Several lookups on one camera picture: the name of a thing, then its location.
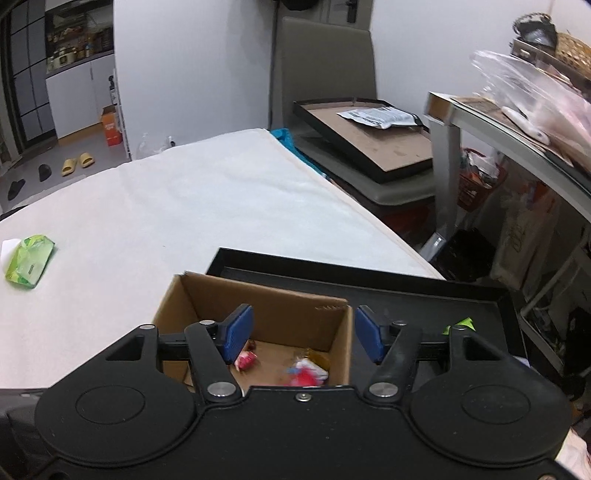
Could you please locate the green wet wipes pack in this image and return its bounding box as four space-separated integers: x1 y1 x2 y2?
1 235 55 289

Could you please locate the red blue crab figurine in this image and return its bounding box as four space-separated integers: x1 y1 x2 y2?
287 358 329 387

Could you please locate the silver foil packet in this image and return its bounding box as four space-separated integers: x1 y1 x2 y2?
338 106 422 130

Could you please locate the grey chair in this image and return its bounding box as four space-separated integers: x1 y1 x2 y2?
274 17 435 207

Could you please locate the wicker basket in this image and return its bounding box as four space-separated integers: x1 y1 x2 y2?
555 32 591 77

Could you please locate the red plastic basket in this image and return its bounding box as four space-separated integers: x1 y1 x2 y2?
458 148 507 213

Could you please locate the clear plastic bag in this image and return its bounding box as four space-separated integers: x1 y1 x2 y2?
471 50 590 171

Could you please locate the brown cardboard box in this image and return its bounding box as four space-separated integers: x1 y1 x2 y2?
153 272 353 391

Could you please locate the black shallow tray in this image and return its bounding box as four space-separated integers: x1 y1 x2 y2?
206 248 527 358

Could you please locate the black picture frame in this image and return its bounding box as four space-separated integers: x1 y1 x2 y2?
293 97 433 184

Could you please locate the orange carton box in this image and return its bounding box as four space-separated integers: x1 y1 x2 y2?
100 105 122 147

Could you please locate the yellow slipper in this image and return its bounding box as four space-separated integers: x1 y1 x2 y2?
78 152 95 169
61 158 77 177

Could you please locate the pink doll figurine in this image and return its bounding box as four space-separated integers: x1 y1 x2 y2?
235 340 257 372

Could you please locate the grey curved desk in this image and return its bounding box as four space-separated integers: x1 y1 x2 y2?
420 92 590 261

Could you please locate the green toy house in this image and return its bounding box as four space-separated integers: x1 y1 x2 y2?
443 317 476 336

